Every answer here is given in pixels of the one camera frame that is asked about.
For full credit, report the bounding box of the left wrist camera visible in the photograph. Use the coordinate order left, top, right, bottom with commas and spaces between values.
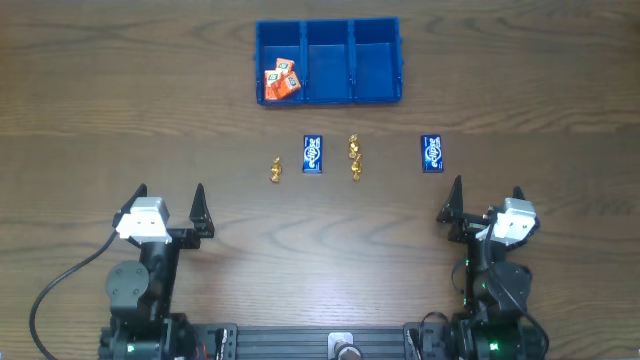
114, 196, 174, 246

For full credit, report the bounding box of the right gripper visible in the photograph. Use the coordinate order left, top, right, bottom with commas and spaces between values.
435, 174, 527, 245

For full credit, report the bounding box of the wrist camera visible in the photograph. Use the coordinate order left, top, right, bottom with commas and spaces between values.
474, 197, 539, 247
114, 196, 174, 246

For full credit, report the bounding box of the blue tray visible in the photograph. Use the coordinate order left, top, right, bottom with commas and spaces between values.
254, 16, 404, 107

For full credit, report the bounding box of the blue candy pack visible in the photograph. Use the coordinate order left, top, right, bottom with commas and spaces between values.
420, 134, 445, 174
301, 134, 324, 175

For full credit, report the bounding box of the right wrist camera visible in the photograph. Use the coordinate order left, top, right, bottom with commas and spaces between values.
474, 197, 539, 247

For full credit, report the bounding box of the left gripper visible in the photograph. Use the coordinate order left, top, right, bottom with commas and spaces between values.
111, 182, 217, 250

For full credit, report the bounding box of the mounting rail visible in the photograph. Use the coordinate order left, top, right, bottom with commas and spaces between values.
98, 322, 546, 360

